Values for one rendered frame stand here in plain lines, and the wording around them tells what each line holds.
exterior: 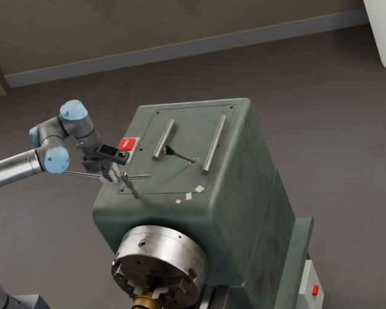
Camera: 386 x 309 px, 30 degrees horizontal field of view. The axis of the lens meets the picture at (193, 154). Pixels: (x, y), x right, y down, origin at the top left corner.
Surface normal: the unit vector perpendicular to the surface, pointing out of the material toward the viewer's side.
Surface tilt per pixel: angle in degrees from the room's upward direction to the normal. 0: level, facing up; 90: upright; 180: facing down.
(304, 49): 0
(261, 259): 90
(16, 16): 90
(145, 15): 90
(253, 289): 90
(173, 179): 0
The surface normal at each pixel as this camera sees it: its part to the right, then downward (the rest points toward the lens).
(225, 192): 0.90, -0.04
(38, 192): -0.33, -0.70
